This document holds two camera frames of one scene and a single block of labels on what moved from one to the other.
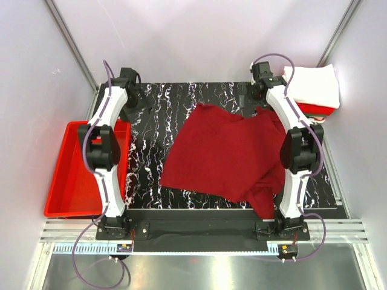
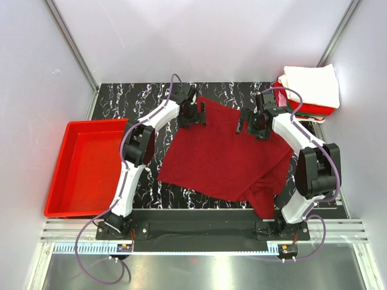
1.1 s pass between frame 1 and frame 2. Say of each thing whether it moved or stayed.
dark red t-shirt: stayed
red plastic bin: stayed
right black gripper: moved
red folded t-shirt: stayed
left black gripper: moved
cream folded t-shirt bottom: stayed
